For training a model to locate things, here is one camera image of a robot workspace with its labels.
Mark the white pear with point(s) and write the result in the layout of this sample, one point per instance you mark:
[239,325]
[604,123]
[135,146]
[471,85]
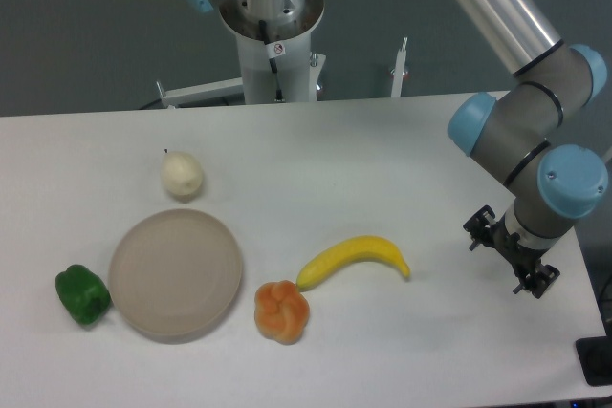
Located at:
[182,176]

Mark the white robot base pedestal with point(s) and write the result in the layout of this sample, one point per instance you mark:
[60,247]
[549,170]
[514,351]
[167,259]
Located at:
[274,45]

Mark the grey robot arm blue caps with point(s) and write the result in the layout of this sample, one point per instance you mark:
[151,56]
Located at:
[553,186]

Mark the white metal bracket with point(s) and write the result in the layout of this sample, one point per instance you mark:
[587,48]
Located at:
[400,71]
[199,93]

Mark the orange knotted bread roll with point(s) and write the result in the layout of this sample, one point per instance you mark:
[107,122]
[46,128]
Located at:
[281,312]

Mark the yellow banana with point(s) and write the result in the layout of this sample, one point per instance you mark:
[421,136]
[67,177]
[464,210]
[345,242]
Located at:
[353,250]

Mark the green bell pepper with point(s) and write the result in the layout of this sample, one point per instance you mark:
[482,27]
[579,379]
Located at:
[83,295]

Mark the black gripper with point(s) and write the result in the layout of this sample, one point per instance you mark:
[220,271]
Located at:
[533,277]

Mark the white metal bracket right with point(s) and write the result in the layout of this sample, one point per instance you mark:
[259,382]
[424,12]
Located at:
[400,71]

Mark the white metal bracket left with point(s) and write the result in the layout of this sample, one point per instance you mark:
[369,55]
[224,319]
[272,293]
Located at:
[199,93]

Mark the beige round plate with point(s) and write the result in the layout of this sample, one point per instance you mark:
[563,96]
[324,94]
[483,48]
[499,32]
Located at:
[175,274]

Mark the black device table corner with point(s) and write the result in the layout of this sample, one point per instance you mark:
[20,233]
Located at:
[595,359]

